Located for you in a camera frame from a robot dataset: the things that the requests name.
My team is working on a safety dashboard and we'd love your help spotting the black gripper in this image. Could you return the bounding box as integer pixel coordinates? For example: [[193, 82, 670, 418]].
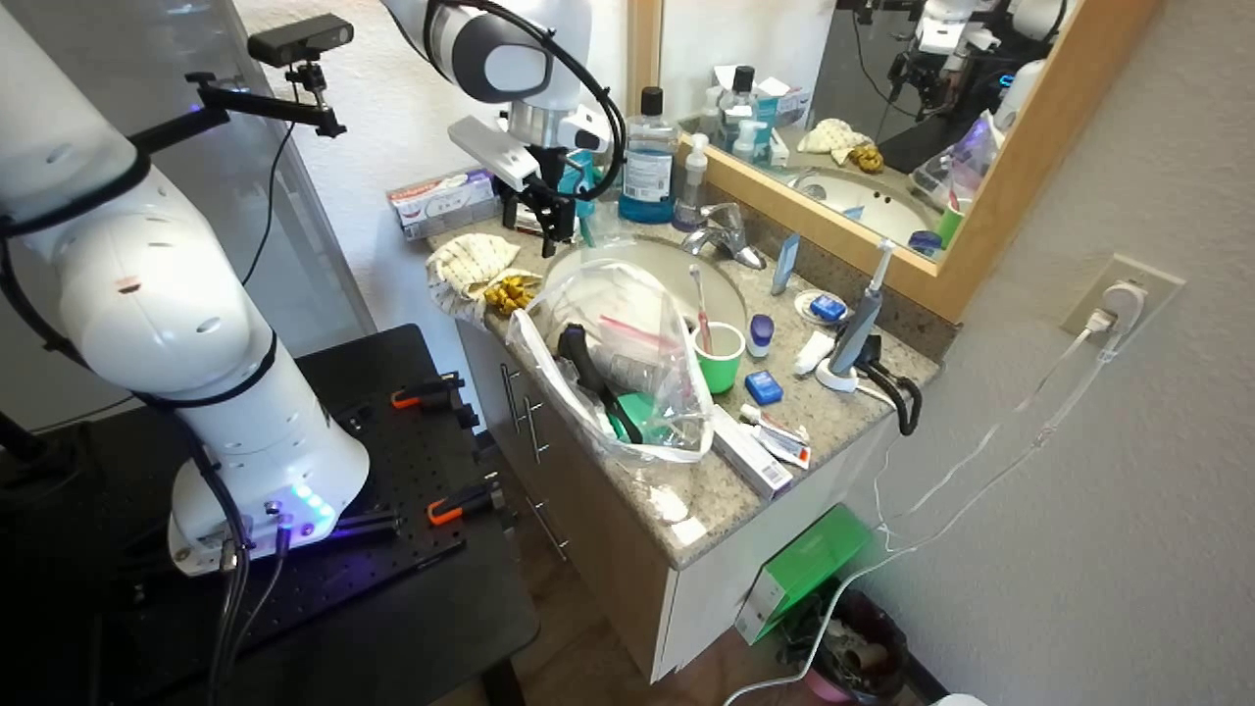
[[495, 143, 572, 235]]

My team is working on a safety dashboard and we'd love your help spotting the yellow hair scrunchie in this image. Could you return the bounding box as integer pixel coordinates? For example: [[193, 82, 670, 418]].
[[483, 270, 540, 316]]

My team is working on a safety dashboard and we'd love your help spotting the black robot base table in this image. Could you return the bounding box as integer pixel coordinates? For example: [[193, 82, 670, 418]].
[[0, 327, 537, 706]]

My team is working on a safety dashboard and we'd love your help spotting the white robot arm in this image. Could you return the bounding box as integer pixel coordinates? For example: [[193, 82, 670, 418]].
[[0, 0, 618, 576]]

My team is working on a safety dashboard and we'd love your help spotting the white glove box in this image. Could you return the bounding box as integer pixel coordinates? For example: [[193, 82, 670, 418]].
[[387, 170, 499, 239]]

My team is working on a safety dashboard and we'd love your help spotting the cream patterned cloth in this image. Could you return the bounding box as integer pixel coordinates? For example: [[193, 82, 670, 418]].
[[426, 230, 517, 316]]

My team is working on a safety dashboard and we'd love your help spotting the blue mouthwash bottle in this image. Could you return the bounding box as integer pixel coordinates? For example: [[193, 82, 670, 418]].
[[618, 87, 673, 223]]

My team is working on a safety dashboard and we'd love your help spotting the clear plastic bag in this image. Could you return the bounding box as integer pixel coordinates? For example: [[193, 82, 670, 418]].
[[511, 239, 715, 468]]

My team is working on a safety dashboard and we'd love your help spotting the small soap dispenser bottle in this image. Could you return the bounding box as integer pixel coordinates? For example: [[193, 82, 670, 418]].
[[673, 134, 710, 230]]

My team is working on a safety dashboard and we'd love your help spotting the chrome faucet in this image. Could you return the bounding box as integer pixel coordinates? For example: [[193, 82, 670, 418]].
[[687, 200, 764, 270]]

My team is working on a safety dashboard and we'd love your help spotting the white sink basin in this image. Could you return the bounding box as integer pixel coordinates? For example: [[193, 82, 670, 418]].
[[545, 235, 750, 327]]

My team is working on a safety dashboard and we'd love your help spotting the green cup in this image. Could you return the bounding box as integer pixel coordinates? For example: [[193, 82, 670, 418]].
[[694, 323, 745, 394]]

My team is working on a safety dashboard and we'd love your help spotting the left orange clamp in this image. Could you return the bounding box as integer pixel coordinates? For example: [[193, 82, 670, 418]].
[[387, 375, 461, 411]]

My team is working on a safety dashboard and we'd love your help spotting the orange clamp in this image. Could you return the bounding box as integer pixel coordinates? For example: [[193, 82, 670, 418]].
[[387, 375, 461, 411], [423, 482, 503, 529]]

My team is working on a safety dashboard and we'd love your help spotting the vanity cabinet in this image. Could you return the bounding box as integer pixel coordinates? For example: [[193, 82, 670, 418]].
[[459, 323, 894, 683]]

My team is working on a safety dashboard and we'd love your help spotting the small blue floss box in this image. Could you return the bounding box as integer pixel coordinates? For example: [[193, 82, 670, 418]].
[[745, 374, 785, 408]]

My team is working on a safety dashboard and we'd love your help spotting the toothpaste tube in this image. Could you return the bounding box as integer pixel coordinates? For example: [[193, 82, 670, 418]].
[[715, 414, 793, 498]]

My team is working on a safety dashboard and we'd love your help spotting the right orange clamp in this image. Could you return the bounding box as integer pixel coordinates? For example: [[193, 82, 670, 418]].
[[423, 482, 503, 529]]

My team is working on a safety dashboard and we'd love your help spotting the electric toothbrush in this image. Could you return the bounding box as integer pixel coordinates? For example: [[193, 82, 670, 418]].
[[817, 248, 894, 391]]

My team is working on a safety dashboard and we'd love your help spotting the wood framed mirror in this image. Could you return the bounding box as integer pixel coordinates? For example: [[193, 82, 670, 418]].
[[627, 0, 1162, 323]]

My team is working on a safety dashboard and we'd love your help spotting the green box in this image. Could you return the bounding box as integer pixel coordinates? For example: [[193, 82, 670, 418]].
[[734, 504, 872, 643]]

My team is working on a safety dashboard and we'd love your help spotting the black camera on stand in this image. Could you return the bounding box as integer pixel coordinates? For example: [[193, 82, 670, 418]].
[[181, 10, 357, 140]]

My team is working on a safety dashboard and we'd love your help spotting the wall power outlet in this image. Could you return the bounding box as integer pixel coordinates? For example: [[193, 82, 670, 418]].
[[1063, 256, 1184, 344]]

